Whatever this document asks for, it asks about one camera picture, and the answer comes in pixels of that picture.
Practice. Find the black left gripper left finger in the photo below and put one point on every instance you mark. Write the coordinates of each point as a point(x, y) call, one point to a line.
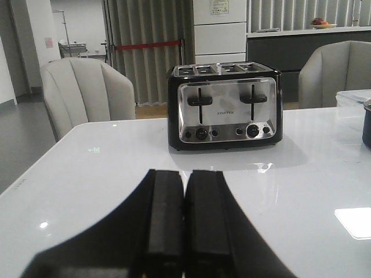
point(142, 237)

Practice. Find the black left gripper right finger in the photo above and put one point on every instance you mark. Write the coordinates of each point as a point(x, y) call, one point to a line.
point(220, 239)

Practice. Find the black and chrome toaster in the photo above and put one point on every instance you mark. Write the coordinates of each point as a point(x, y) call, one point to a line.
point(224, 106)

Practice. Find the beige armchair left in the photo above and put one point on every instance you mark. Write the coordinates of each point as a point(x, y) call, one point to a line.
point(82, 90)

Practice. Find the beige armchair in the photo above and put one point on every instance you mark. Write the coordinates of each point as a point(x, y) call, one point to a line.
point(333, 68)
point(82, 90)

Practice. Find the dark blue saucepan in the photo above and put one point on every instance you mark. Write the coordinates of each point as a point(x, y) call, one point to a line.
point(366, 135)

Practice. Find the clear plastic container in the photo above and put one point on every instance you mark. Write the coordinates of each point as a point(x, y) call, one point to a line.
point(350, 98)

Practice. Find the red barrier tape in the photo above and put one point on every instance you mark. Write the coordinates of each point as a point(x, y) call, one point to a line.
point(148, 45)

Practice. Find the dark kitchen counter cabinet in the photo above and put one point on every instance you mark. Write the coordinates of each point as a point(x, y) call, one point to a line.
point(288, 51)

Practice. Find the metal cart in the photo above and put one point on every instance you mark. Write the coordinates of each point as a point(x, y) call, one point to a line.
point(72, 49)

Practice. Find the beige armchair right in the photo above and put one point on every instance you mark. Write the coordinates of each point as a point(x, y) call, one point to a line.
point(333, 68)

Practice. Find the white refrigerator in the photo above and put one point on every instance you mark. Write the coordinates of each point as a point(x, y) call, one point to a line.
point(219, 31)

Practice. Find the plate of fruit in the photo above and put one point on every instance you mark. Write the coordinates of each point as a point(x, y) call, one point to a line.
point(319, 23)

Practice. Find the pink wall notice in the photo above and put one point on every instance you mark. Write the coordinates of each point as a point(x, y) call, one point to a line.
point(49, 42)

